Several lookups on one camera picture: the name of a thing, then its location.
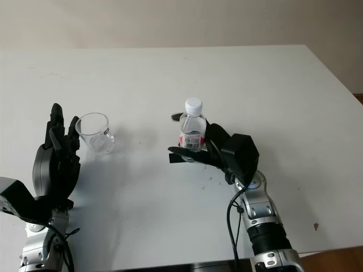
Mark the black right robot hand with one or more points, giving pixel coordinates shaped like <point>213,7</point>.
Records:
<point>218,147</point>

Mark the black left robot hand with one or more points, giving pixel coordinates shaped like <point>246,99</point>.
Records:
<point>48,167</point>

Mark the clear plastic water bottle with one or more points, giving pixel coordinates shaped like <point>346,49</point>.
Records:
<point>193,127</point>

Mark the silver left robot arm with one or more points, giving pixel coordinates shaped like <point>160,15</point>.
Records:
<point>42,246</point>

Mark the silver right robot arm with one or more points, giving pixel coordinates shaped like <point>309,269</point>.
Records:
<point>263,221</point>

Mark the clear glass cup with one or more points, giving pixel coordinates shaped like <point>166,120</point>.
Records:
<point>96,136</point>

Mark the dark robot torso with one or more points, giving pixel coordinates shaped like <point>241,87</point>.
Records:
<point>198,267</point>

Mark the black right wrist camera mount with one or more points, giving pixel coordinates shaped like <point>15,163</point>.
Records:
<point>241,156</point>

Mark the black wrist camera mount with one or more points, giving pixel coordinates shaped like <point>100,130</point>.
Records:
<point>241,156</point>
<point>20,198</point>

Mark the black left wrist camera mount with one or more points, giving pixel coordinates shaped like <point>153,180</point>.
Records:
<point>20,198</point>

